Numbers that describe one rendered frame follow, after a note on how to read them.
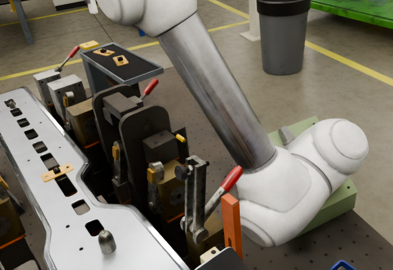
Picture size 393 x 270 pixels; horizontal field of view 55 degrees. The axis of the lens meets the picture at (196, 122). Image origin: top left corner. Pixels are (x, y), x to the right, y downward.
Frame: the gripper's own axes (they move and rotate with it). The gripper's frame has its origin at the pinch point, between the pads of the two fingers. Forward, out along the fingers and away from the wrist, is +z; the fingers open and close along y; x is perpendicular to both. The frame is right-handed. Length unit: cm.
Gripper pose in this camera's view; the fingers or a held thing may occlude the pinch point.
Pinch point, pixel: (91, 2)
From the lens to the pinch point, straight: 137.3
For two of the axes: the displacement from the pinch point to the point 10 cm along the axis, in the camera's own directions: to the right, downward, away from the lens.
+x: 7.6, 2.7, -5.9
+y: -6.4, 4.6, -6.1
